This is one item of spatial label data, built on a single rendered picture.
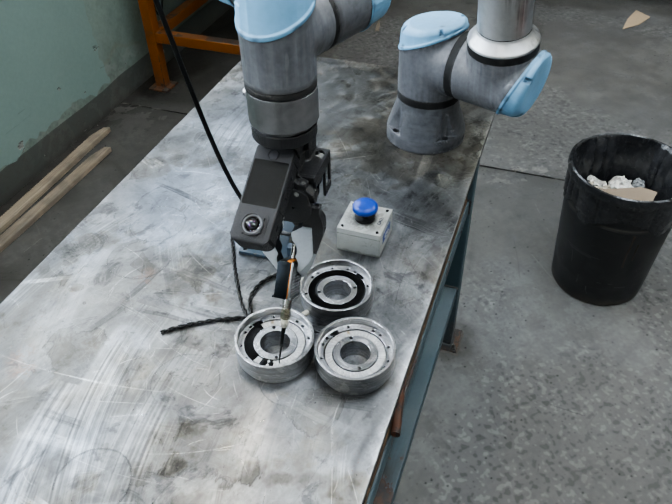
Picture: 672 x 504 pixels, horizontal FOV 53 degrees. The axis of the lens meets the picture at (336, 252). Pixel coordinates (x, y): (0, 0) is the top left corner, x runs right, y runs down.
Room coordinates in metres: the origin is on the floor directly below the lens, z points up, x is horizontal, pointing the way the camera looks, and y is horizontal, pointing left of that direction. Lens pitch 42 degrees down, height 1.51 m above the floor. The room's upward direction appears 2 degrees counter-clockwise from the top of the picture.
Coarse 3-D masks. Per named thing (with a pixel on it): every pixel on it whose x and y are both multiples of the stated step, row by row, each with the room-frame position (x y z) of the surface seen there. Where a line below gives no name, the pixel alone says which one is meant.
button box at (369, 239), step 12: (348, 216) 0.82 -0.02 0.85; (360, 216) 0.81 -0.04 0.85; (372, 216) 0.81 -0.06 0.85; (384, 216) 0.82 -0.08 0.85; (348, 228) 0.79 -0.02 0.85; (360, 228) 0.79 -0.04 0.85; (372, 228) 0.79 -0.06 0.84; (384, 228) 0.79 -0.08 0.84; (348, 240) 0.79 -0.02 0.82; (360, 240) 0.78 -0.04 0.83; (372, 240) 0.77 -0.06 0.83; (384, 240) 0.79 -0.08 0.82; (360, 252) 0.78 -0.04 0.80; (372, 252) 0.77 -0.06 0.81
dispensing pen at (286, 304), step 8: (296, 248) 0.62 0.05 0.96; (280, 264) 0.60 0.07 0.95; (288, 264) 0.60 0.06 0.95; (280, 272) 0.59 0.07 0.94; (288, 272) 0.59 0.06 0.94; (280, 280) 0.59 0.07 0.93; (288, 280) 0.59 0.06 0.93; (280, 288) 0.58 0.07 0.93; (272, 296) 0.58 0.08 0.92; (280, 296) 0.58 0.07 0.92; (288, 304) 0.58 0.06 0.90; (288, 312) 0.58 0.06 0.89; (288, 320) 0.57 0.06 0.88; (280, 344) 0.55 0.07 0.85; (280, 352) 0.55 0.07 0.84
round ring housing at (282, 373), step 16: (256, 320) 0.62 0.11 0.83; (272, 320) 0.62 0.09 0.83; (304, 320) 0.61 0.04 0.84; (240, 336) 0.59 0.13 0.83; (256, 336) 0.59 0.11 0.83; (272, 336) 0.60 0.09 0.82; (288, 336) 0.59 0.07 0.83; (304, 336) 0.59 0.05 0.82; (240, 352) 0.55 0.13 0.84; (288, 352) 0.56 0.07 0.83; (304, 352) 0.55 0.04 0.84; (256, 368) 0.53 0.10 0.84; (272, 368) 0.53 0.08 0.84; (288, 368) 0.53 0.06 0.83; (304, 368) 0.54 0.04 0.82
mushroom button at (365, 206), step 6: (360, 198) 0.83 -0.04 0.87; (366, 198) 0.83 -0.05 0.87; (354, 204) 0.81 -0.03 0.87; (360, 204) 0.81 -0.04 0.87; (366, 204) 0.81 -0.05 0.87; (372, 204) 0.81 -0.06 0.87; (354, 210) 0.80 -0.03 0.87; (360, 210) 0.80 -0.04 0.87; (366, 210) 0.80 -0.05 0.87; (372, 210) 0.80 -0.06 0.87; (366, 216) 0.79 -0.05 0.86
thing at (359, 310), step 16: (320, 272) 0.71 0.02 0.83; (352, 272) 0.71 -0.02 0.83; (368, 272) 0.69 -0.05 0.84; (304, 288) 0.68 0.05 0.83; (320, 288) 0.68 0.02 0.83; (336, 288) 0.69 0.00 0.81; (352, 288) 0.67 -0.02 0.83; (368, 288) 0.67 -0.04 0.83; (304, 304) 0.65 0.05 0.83; (368, 304) 0.64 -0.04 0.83; (320, 320) 0.63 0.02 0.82
